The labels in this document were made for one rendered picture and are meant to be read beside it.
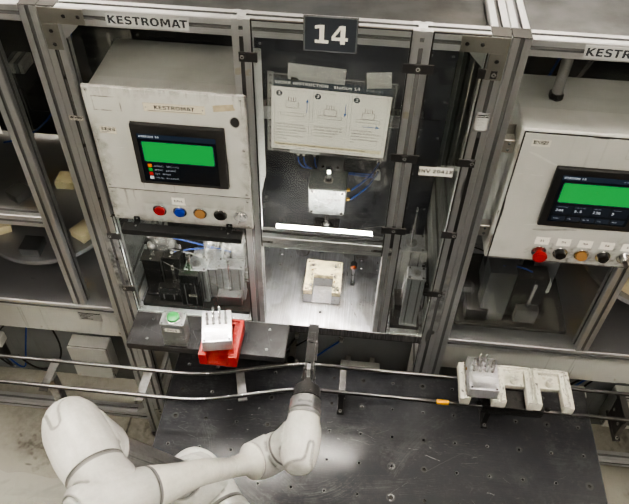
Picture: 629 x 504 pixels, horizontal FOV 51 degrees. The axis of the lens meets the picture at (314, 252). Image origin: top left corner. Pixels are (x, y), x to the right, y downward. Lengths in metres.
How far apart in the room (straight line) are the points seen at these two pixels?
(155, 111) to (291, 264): 0.96
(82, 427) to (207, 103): 0.82
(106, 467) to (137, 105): 0.88
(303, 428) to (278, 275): 0.82
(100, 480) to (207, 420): 0.97
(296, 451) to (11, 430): 1.88
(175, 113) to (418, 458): 1.36
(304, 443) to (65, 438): 0.60
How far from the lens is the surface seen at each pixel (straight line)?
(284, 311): 2.36
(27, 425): 3.38
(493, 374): 2.28
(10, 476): 3.28
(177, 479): 1.56
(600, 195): 1.88
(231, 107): 1.72
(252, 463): 1.87
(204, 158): 1.81
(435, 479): 2.33
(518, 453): 2.44
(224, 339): 2.16
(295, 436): 1.79
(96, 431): 1.54
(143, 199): 2.00
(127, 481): 1.49
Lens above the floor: 2.76
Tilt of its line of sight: 46 degrees down
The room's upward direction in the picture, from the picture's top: 2 degrees clockwise
